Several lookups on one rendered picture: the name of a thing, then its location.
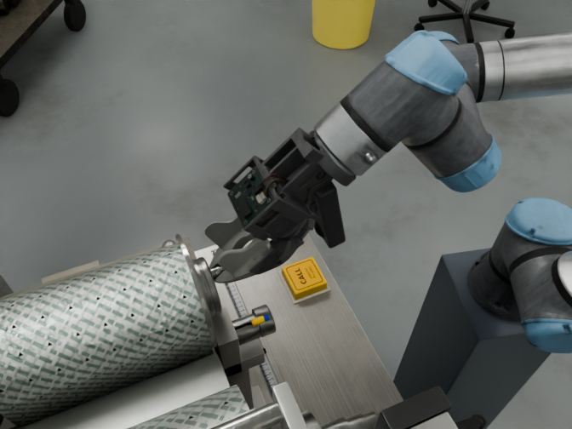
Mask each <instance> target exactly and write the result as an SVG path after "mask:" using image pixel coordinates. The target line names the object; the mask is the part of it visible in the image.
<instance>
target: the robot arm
mask: <svg viewBox="0 0 572 429"><path fill-rule="evenodd" d="M561 94H572V31H571V32H563V33H556V34H548V35H540V36H533V37H519V38H511V39H503V40H496V41H488V42H481V43H465V44H459V43H458V42H457V41H456V39H455V38H454V37H453V36H451V35H450V34H448V33H445V32H442V31H430V32H428V31H416V32H414V33H413V34H411V35H410V36H409V37H408V38H407V39H404V40H403V41H402V42H401V43H400V44H399V45H398V46H397V47H396V48H395V49H394V50H392V51H391V52H390V53H388V54H386V55H385V56H384V60H383V61H382V62H381V63H380V64H379V65H378V66H377V67H376V68H374V69H373V70H372V71H371V72H370V73H369V74H368V75H367V76H366V77H365V78H364V79H363V80H362V81H361V82H360V83H359V84H358V85H357V86H356V87H355V88H354V89H353V90H352V91H351V92H350V93H349V94H347V95H346V96H345V97H344V98H343V99H342V100H341V101H339V102H338V103H337V104H336V105H335V106H334V107H333V108H332V109H331V110H330V111H329V112H328V113H327V114H326V115H324V116H323V117H322V118H321V119H320V120H319V121H318V122H317V123H316V124H315V126H314V130H312V131H311V132H310V133H309V134H308V133H307V132H305V131H304V130H303V129H301V128H300V127H299V128H298V129H297V130H296V131H295V132H294V133H293V134H292V135H291V136H290V137H289V138H288V139H287V140H286V141H285V142H283V143H282V144H281V145H280V146H279V147H278V148H277V149H276V150H275V151H274V152H273V153H272V154H271V155H270V156H269V157H268V158H267V159H266V160H265V161H264V160H262V159H261V158H259V157H257V156H256V155H254V156H252V158H250V160H248V162H246V164H244V166H242V168H240V170H238V171H237V172H236V174H234V175H233V176H232V177H231V179H229V181H227V183H225V185H223V186H224V188H226V189H227V190H230V191H229V192H228V193H227V195H228V197H229V199H230V201H231V203H232V206H233V208H234V209H235V211H236V213H237V216H236V217H235V218H234V219H233V220H230V221H216V222H213V223H211V224H209V225H208V226H207V227H206V229H205V235H206V236H207V237H208V238H210V239H211V240H212V241H213V242H214V243H215V244H216V245H218V246H219V247H218V249H217V250H216V251H215V253H214V257H213V259H212V261H211V263H210V266H209V269H210V268H215V267H216V266H222V267H223V268H225V269H224V270H223V271H222V272H221V273H220V274H219V275H218V276H217V277H216V278H215V279H214V282H215V283H232V282H236V281H239V280H243V279H245V278H248V277H253V276H254V275H260V274H261V273H264V272H268V271H270V270H271V269H274V268H276V267H278V266H281V265H282V264H283V263H285V262H286V261H287V260H288V259H289V258H290V257H291V256H292V255H293V254H294V252H295V251H296V250H297V249H298V248H299V247H300V246H301V245H302V244H304V241H303V238H304V237H305V236H306V234H307V233H308V232H309V231H310V230H311V231H312V230H313V229H314V230H315V232H316V234H317V235H318V236H319V237H321V238H322V239H323V240H324V241H325V242H326V244H327V245H328V247H329V248H331V249H332V248H333V247H335V246H337V245H339V244H341V243H344V242H345V241H346V236H345V232H344V226H343V221H342V217H341V212H340V204H339V198H338V194H337V189H336V187H335V185H334V184H333V182H332V181H331V180H332V179H335V180H336V181H337V182H339V183H340V184H342V185H343V186H349V185H350V184H351V183H352V182H353V181H354V180H355V179H356V178H357V177H356V175H358V176H361V175H363V174H364V173H365V172H366V171H367V170H368V169H370V168H371V167H372V166H373V165H374V164H375V163H376V162H378V161H379V160H380V159H381V158H382V157H383V156H384V155H386V154H387V153H388V152H389V151H390V150H391V149H392V148H394V147H395V146H396V145H397V144H398V143H399V142H400V141H401V142H402V143H403V144H404V145H405V146H406V147H407V148H408V149H409V150H410V151H411V152H412V153H413V154H414V155H415V156H416V157H417V158H418V159H419V160H420V161H421V162H422V163H423V164H424V165H425V166H426V167H427V168H428V169H429V170H430V171H431V172H432V175H433V176H434V177H435V178H436V179H437V180H441V181H442V182H443V183H444V184H445V185H446V186H447V187H448V188H449V189H451V190H453V191H455V192H472V191H475V190H476V189H479V188H480V187H481V186H485V185H486V184H487V183H489V182H490V181H491V180H492V179H493V178H494V177H495V175H496V174H497V172H498V170H499V168H500V166H501V150H500V148H499V147H498V146H497V145H496V143H495V138H494V137H493V136H492V134H488V132H487V131H486V129H485V128H484V126H483V124H482V121H481V117H480V115H479V112H478V107H477V104H476V103H480V102H490V101H498V100H515V99H525V98H534V97H542V96H552V95H561ZM247 167H250V168H252V169H251V170H250V171H249V172H248V173H247V174H246V175H245V176H244V177H243V178H242V179H241V180H240V181H239V182H238V183H236V182H234V180H235V179H236V178H237V177H238V176H239V175H240V174H241V173H242V172H243V171H244V170H245V169H246V168H247ZM268 238H270V239H272V240H271V241H270V242H269V240H268ZM251 240H253V241H252V242H250V243H249V244H248V245H247V246H246V247H244V246H245V244H246V243H248V242H249V241H251ZM468 288H469V290H470V292H471V295H472V297H473V299H474V300H475V301H476V302H477V303H478V304H479V305H480V306H481V307H482V308H483V309H484V310H485V311H486V312H488V313H490V314H492V315H493V316H496V317H498V318H501V319H505V320H508V321H521V326H522V327H523V329H524V332H525V334H526V337H527V340H528V342H529V343H530V345H531V346H533V347H535V348H537V349H539V350H542V351H544V352H553V353H572V209H571V208H570V207H568V206H567V205H565V204H561V203H560V202H558V201H556V200H553V199H550V198H545V197H529V198H525V199H523V200H521V201H519V202H517V203H516V204H515V205H514V206H513V207H512V209H511V211H510V212H509V213H508V214H507V215H506V218H505V222H504V224H503V226H502V228H501V229H500V232H499V234H498V236H497V238H496V240H495V242H494V244H493V246H492V248H491V250H489V251H488V252H486V253H485V254H483V255H482V256H480V257H479V258H478V259H477V260H476V261H475V262H474V264H473V265H472V268H471V270H470V272H469V274H468Z"/></svg>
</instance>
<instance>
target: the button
mask: <svg viewBox="0 0 572 429"><path fill-rule="evenodd" d="M282 274H283V277H284V279H285V281H286V283H287V285H288V286H289V289H290V291H291V293H292V295H293V296H294V298H295V300H298V299H300V298H303V297H306V296H308V295H312V294H314V293H317V292H319V291H321V290H324V289H326V288H327V281H326V279H325V278H324V276H323V274H322V273H321V271H320V269H319V267H318V265H317V263H316V261H315V260H314V258H313V257H311V258H308V259H305V260H301V261H298V262H296V263H294V264H291V265H288V266H284V267H283V268H282Z"/></svg>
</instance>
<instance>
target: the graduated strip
mask: <svg viewBox="0 0 572 429"><path fill-rule="evenodd" d="M224 284H225V286H226V290H227V293H228V294H229V296H230V299H231V301H232V304H233V306H234V309H235V311H236V314H237V317H238V318H241V317H244V316H247V315H249V313H248V310H247V308H246V306H245V304H244V302H243V298H242V296H241V295H240V292H239V290H238V288H237V285H236V283H235V282H232V283H224ZM258 367H259V369H260V372H261V374H262V377H263V379H264V381H265V383H266V387H267V389H268V391H269V393H270V395H271V398H272V388H273V387H274V386H277V385H279V383H278V381H277V377H276V376H275V374H274V371H273V369H272V366H271V364H270V362H269V359H268V357H267V355H266V354H265V362H264V363H262V364H259V365H258ZM272 401H273V399H272Z"/></svg>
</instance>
